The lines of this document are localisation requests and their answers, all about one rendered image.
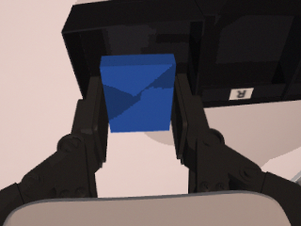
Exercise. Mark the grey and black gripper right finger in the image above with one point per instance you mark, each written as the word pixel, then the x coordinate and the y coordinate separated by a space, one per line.
pixel 219 167

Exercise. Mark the blue block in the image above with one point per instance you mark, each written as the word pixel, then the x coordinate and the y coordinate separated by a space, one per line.
pixel 138 91

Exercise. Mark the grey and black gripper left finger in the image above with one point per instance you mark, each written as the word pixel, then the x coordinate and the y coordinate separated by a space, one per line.
pixel 66 173

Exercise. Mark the black three-compartment tray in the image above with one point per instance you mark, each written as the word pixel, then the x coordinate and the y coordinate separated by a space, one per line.
pixel 238 51

